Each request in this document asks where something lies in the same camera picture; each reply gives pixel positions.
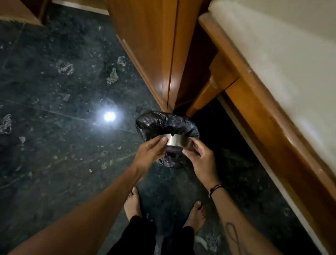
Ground person's right hand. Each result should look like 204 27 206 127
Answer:
182 137 221 190

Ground person's left hand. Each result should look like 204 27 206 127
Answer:
132 136 169 180

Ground steel bin ring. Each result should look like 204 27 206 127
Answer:
160 133 195 148

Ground person's right forearm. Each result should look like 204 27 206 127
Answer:
208 181 283 255

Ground person's left forearm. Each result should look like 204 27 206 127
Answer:
7 164 148 255

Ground black garbage bag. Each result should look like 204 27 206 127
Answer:
135 111 200 169

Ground black and white wristband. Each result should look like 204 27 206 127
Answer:
208 184 224 199

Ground person's left foot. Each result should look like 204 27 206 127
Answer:
123 186 143 222

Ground person's foot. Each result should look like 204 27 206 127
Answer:
182 201 207 235
123 186 143 222

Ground person's right foot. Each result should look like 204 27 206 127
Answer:
182 201 207 235

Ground black trousers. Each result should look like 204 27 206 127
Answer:
106 215 196 255

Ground wooden wardrobe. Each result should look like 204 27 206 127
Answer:
103 0 219 114

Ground white mattress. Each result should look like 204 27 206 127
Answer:
208 0 336 174

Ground wooden furniture corner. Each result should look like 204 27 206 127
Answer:
0 0 51 27

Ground wooden bed frame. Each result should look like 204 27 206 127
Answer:
186 12 336 255

